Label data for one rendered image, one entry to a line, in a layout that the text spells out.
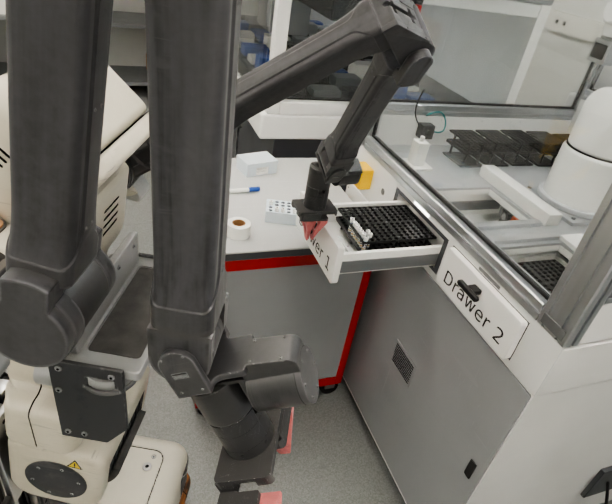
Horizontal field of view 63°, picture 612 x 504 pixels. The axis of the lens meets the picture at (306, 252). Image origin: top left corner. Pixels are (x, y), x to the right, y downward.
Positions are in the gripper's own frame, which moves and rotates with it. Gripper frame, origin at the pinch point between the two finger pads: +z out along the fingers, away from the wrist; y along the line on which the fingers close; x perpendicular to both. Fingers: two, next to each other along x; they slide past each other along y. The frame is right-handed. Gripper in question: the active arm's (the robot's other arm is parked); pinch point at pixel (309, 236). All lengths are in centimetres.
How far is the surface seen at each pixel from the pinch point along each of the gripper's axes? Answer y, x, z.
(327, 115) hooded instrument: 36, 84, -2
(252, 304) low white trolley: -8.2, 14.6, 34.2
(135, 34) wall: -23, 413, 44
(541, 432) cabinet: 46, -51, 25
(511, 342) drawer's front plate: 33, -42, 2
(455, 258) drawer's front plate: 32.5, -17.5, -2.9
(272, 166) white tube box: 8, 61, 10
